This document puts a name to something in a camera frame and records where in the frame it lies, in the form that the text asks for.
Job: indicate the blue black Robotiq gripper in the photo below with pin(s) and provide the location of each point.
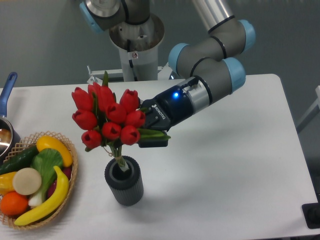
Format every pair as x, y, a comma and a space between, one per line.
164, 111

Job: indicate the red tulip bouquet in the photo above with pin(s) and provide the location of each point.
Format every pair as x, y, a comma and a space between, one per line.
108, 122

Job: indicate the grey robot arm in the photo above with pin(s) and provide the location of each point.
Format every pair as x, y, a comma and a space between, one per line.
209, 69

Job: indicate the grey ribbed vase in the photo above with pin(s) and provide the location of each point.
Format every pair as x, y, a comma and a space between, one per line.
127, 187

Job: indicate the dark red vegetable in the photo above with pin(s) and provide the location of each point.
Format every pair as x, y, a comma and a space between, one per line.
68, 172

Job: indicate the yellow banana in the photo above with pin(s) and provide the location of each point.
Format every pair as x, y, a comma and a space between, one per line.
50, 205

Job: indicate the green bok choy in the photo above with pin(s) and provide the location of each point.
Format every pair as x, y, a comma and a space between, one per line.
44, 163

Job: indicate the woven wicker basket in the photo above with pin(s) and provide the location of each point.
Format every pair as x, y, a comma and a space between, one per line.
30, 141

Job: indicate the dark green cucumber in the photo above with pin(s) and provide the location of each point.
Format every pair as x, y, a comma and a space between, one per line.
19, 161

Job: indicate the beige round disc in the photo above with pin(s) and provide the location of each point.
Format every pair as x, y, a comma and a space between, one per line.
27, 181

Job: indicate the yellow bell pepper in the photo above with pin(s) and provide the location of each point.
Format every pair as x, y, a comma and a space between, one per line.
6, 183

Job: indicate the orange fruit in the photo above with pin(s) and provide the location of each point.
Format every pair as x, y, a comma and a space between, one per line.
14, 204

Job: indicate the black device at edge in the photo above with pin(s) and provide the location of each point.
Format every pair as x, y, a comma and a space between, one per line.
311, 212

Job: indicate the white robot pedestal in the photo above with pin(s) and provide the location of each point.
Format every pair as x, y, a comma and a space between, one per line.
137, 36

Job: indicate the blue handled saucepan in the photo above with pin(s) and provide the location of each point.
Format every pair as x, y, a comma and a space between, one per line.
8, 136

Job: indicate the white frame at right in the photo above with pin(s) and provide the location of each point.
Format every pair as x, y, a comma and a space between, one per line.
310, 113

